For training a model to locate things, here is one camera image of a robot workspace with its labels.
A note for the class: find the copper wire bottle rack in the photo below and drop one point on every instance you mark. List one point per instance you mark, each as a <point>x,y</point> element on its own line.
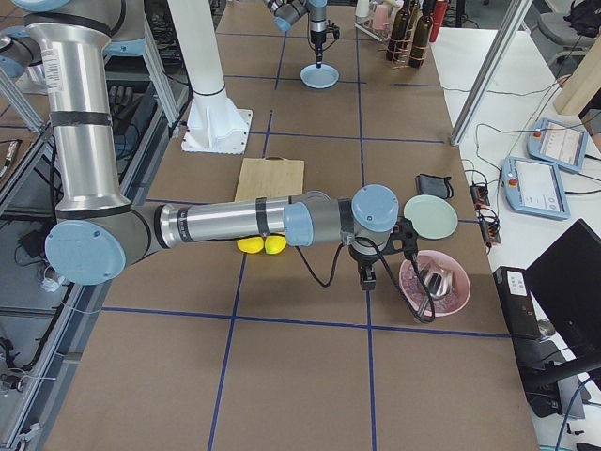
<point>405,48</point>

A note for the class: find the black desktop box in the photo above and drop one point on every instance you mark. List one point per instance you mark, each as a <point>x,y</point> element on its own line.
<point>516,303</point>

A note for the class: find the upper yellow lemon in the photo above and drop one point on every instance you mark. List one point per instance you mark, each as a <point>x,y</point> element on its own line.
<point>252,245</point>

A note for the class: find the lower yellow lemon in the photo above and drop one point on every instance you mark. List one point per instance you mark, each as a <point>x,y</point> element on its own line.
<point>274,244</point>

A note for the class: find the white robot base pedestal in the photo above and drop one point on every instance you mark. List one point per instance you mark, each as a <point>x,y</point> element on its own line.
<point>214,123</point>

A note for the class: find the black computer monitor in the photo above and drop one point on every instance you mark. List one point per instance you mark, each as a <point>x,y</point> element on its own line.
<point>565,281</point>

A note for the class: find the far teach pendant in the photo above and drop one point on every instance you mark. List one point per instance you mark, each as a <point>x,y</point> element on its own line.
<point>558,143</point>

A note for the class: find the near teach pendant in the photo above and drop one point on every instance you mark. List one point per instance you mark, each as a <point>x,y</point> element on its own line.
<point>534,187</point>

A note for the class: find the pink bowl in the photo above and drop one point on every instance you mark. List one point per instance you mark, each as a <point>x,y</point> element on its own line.
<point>458,293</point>

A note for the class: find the large metal spoon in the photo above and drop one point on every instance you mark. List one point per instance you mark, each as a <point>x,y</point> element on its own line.
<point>437,282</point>

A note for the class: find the pink plastic cup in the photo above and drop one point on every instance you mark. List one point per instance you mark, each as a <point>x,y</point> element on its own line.
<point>380,18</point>

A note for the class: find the light blue plate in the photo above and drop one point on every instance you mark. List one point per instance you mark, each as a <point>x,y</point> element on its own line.
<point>319,77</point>

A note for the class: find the teach pendant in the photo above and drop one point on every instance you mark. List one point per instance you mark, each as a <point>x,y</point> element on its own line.
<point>534,187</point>
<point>558,143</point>

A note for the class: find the yellow lemon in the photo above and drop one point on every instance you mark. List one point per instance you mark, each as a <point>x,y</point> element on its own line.
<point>274,244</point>
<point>252,245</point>

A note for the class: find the aluminium frame post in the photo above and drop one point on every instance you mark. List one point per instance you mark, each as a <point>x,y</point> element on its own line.
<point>499,47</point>

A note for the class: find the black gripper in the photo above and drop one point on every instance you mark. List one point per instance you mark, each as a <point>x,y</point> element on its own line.
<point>364,261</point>
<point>317,40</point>

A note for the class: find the dark grey folded cloth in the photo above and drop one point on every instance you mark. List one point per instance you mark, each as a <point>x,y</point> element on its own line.
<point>434,185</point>

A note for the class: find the light green plate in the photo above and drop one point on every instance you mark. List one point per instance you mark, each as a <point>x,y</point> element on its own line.
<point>432,217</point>

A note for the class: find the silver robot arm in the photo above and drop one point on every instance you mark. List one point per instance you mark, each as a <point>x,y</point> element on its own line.
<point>287,13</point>
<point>99,232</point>

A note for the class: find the bamboo cutting board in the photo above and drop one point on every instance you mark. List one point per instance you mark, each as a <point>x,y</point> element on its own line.
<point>269,178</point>

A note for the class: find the white wire cup rack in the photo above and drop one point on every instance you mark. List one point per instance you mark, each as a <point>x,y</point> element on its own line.
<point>366,26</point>

